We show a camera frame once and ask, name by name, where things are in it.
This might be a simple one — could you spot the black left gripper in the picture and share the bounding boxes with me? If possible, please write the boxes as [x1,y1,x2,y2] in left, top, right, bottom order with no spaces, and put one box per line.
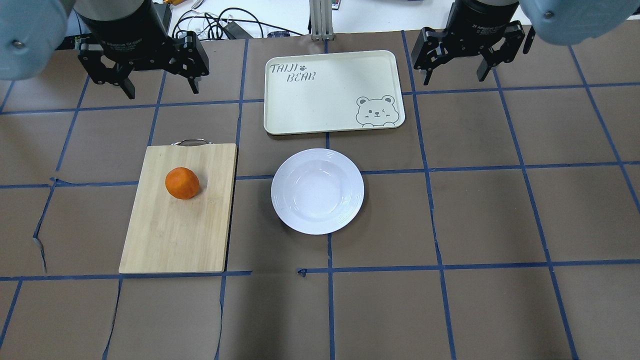
[73,0,210,100]

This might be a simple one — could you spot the cream bear tray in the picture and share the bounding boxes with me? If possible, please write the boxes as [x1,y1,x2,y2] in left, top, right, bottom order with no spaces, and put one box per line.
[263,50,406,136]

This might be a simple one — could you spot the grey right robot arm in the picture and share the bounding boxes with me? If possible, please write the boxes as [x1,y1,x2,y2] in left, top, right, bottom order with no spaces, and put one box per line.
[410,0,639,85]

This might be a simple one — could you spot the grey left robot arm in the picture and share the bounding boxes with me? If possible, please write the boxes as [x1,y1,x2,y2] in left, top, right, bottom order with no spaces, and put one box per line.
[0,0,210,100]

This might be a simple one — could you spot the white round plate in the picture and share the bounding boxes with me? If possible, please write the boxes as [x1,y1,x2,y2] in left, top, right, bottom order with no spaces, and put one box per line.
[270,148,365,235]

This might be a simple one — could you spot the aluminium frame post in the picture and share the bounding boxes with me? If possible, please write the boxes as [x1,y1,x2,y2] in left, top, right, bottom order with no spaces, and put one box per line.
[309,0,335,41]

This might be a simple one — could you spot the bamboo cutting board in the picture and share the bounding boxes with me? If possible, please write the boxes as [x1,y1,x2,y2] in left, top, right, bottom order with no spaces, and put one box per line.
[118,143,238,275]

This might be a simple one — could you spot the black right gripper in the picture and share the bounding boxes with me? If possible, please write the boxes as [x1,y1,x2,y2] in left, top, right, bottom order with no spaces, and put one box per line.
[411,0,536,86]

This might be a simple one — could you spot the orange fruit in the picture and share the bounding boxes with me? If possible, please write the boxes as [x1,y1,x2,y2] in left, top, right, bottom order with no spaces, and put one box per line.
[164,167,201,200]

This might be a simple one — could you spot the black cable bundle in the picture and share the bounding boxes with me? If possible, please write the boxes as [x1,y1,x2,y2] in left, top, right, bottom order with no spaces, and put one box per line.
[172,7,266,41]

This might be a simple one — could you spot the black power adapter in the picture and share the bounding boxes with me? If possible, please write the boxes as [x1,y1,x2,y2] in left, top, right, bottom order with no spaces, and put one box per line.
[222,22,254,40]

